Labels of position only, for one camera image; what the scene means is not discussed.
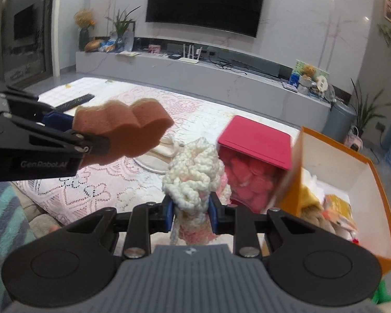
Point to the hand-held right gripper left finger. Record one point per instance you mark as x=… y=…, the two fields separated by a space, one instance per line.
x=168 y=215

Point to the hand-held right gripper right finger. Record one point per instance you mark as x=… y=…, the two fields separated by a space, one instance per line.
x=214 y=216

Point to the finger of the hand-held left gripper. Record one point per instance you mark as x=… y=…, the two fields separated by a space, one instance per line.
x=94 y=145
x=60 y=119

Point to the brown sponge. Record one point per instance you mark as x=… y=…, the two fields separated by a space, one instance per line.
x=127 y=127

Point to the cream pink knitted yarn piece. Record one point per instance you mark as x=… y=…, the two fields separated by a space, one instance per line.
x=192 y=176

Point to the orange box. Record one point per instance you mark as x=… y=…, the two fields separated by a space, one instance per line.
x=296 y=195

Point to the pile of pink soft puffs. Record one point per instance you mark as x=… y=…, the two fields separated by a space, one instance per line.
x=251 y=179

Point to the black remote control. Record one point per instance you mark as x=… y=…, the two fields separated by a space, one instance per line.
x=81 y=99

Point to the teal striped blanket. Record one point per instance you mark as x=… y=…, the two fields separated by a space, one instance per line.
x=3 y=221

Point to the beige cushion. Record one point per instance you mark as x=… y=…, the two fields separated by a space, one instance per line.
x=42 y=221

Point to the brown snack bag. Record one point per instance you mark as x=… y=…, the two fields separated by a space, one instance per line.
x=93 y=45

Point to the vase with orange flowers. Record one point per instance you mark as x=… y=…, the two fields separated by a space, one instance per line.
x=84 y=40

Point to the blue white snack bag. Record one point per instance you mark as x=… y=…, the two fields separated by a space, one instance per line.
x=109 y=45

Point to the yellow paper sheets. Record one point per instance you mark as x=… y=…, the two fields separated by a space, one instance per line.
x=128 y=53

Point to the tan plush toy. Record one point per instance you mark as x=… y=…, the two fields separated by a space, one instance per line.
x=312 y=218

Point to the dark glass sliding door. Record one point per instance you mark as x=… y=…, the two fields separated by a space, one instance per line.
x=26 y=26

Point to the white cotton wad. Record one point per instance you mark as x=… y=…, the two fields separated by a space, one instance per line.
x=312 y=179

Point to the grey television cabinet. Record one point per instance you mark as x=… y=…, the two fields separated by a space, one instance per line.
x=182 y=78

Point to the pink tissue box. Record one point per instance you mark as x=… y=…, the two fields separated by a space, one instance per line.
x=154 y=48

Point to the green potted plant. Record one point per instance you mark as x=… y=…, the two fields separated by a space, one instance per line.
x=122 y=22

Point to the black set-top box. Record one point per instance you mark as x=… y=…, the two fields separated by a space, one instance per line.
x=174 y=56

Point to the white router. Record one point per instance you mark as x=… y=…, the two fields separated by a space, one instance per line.
x=189 y=60

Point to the grey trash bin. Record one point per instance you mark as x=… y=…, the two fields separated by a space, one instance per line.
x=339 y=120

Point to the small blue box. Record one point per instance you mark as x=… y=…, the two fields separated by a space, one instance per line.
x=294 y=80

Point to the pink white small bag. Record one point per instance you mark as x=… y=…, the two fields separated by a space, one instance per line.
x=353 y=140

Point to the cream plush toy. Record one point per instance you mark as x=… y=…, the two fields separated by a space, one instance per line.
x=321 y=83

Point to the green white gift box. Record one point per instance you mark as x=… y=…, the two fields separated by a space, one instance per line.
x=319 y=68

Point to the black television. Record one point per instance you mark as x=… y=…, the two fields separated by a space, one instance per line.
x=205 y=0

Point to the tall leafy floor plant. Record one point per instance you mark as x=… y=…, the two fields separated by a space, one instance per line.
x=365 y=111

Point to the green cloth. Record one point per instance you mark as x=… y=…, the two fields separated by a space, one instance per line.
x=384 y=293

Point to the green trailing plant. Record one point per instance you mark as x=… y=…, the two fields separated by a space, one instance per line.
x=389 y=37

